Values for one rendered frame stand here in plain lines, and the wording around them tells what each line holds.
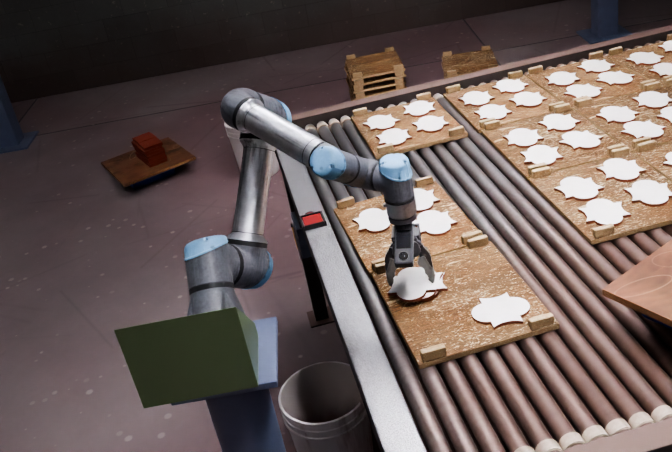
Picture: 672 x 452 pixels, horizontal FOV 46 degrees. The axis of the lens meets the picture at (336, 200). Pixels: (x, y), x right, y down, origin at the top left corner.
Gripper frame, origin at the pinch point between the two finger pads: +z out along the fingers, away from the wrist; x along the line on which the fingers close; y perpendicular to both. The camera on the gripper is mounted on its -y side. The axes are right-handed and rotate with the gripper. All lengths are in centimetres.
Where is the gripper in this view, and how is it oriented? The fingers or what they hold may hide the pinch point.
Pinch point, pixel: (411, 283)
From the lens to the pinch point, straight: 205.7
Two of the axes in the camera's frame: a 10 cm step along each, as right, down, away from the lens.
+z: 1.7, 8.7, 4.7
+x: -9.8, 0.9, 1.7
